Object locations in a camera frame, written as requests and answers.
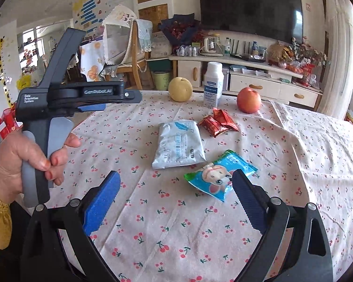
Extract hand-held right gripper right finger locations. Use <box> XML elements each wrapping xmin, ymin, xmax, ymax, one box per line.
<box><xmin>231</xmin><ymin>169</ymin><xmax>334</xmax><ymax>282</ymax></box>

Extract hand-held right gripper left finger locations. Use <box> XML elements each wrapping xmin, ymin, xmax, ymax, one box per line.
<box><xmin>20</xmin><ymin>170</ymin><xmax>122</xmax><ymax>282</ymax></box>

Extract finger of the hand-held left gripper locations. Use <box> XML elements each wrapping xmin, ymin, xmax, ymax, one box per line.
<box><xmin>75</xmin><ymin>91</ymin><xmax>143</xmax><ymax>113</ymax></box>

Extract blue cartoon snack packet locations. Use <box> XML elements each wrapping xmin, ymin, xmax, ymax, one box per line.
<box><xmin>184</xmin><ymin>149</ymin><xmax>259</xmax><ymax>203</ymax></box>

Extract person's left hand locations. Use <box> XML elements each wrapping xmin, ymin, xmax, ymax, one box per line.
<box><xmin>0</xmin><ymin>129</ymin><xmax>81</xmax><ymax>204</ymax></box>

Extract dining table with orange-print cloth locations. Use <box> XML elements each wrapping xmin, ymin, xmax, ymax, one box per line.
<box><xmin>76</xmin><ymin>39</ymin><xmax>106</xmax><ymax>83</ymax></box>

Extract red gift boxes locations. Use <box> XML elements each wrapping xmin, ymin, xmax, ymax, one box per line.
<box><xmin>0</xmin><ymin>107</ymin><xmax>23</xmax><ymax>139</ymax></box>

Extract light wooden chair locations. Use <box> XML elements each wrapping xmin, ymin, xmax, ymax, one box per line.
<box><xmin>101</xmin><ymin>4</ymin><xmax>153</xmax><ymax>90</ymax></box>

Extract cherry print tablecloth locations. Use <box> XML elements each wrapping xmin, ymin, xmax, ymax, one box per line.
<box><xmin>44</xmin><ymin>90</ymin><xmax>353</xmax><ymax>282</ymax></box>

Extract green waste bin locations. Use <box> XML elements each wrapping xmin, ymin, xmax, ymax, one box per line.
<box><xmin>152</xmin><ymin>71</ymin><xmax>172</xmax><ymax>91</ymax></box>

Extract red snack wrapper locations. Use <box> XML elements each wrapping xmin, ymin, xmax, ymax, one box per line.
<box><xmin>212</xmin><ymin>108</ymin><xmax>240</xmax><ymax>132</ymax></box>
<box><xmin>198</xmin><ymin>115</ymin><xmax>228</xmax><ymax>137</ymax></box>

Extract yellow pear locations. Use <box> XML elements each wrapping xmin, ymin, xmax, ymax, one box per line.
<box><xmin>168</xmin><ymin>76</ymin><xmax>192</xmax><ymax>102</ymax></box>

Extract white pouch packet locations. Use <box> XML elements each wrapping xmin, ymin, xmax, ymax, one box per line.
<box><xmin>151</xmin><ymin>119</ymin><xmax>207</xmax><ymax>170</ymax></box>

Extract white paper pack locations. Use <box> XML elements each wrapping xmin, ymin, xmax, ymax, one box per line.
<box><xmin>151</xmin><ymin>32</ymin><xmax>173</xmax><ymax>59</ymax></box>

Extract red apple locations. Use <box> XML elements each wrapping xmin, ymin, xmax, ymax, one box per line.
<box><xmin>237</xmin><ymin>86</ymin><xmax>262</xmax><ymax>114</ymax></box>

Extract white television cabinet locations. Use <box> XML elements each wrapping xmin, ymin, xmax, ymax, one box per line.
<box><xmin>168</xmin><ymin>53</ymin><xmax>324</xmax><ymax>109</ymax></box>

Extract row of small bottles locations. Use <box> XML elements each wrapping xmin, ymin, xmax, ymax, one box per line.
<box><xmin>176</xmin><ymin>45</ymin><xmax>201</xmax><ymax>57</ymax></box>

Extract dark blue wrapped bouquet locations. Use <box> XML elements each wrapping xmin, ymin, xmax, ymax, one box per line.
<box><xmin>158</xmin><ymin>13</ymin><xmax>203</xmax><ymax>47</ymax></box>

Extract white plastic bottle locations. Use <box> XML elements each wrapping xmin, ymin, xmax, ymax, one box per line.
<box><xmin>203</xmin><ymin>62</ymin><xmax>224</xmax><ymax>108</ymax></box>

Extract white glass kettle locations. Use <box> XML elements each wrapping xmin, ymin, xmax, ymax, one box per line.
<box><xmin>200</xmin><ymin>34</ymin><xmax>224</xmax><ymax>57</ymax></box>

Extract basket of snacks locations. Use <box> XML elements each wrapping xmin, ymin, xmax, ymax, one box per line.
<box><xmin>266</xmin><ymin>41</ymin><xmax>295</xmax><ymax>65</ymax></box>

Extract dried flower bouquet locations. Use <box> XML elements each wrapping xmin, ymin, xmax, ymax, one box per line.
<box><xmin>291</xmin><ymin>37</ymin><xmax>327</xmax><ymax>68</ymax></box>

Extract lace covered air conditioner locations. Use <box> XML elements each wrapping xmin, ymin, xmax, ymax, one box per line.
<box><xmin>319</xmin><ymin>0</ymin><xmax>353</xmax><ymax>121</ymax></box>

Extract black flat television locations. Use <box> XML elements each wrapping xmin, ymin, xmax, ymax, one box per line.
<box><xmin>198</xmin><ymin>0</ymin><xmax>303</xmax><ymax>44</ymax></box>

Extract giraffe wall sticker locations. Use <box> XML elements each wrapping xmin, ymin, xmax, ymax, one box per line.
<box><xmin>0</xmin><ymin>35</ymin><xmax>14</xmax><ymax>106</ymax></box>

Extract colourful wall chart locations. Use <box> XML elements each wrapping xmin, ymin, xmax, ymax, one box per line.
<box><xmin>72</xmin><ymin>0</ymin><xmax>104</xmax><ymax>26</ymax></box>

